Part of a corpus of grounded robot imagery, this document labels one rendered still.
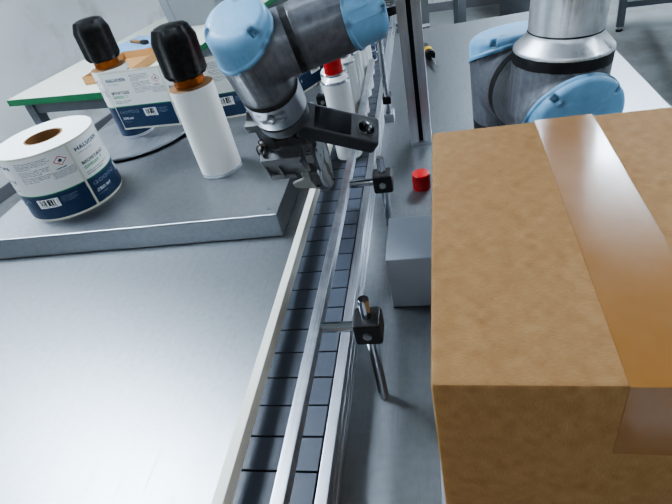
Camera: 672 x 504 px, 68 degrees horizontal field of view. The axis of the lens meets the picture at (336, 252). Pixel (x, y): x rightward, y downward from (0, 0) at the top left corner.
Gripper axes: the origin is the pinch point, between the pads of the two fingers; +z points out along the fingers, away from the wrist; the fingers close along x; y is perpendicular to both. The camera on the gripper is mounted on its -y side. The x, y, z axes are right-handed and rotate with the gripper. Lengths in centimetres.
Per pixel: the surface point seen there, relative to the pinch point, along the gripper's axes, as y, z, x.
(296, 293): 3.5, -5.6, 20.7
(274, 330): 3.5, -13.5, 27.8
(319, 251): 1.5, -1.0, 12.6
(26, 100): 162, 76, -103
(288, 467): -4, -28, 43
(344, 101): -1.5, 2.5, -18.1
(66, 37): 255, 168, -250
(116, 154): 60, 20, -26
